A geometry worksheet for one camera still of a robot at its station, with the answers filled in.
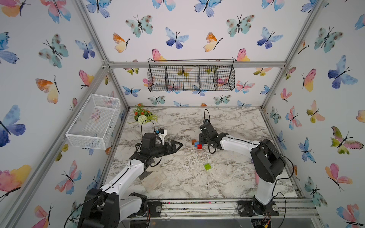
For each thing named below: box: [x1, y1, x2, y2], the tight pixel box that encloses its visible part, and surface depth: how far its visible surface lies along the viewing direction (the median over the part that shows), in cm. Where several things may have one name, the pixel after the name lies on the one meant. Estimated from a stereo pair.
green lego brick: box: [204, 163, 212, 171], surface depth 90 cm
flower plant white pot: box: [127, 102, 159, 125], surface depth 98 cm
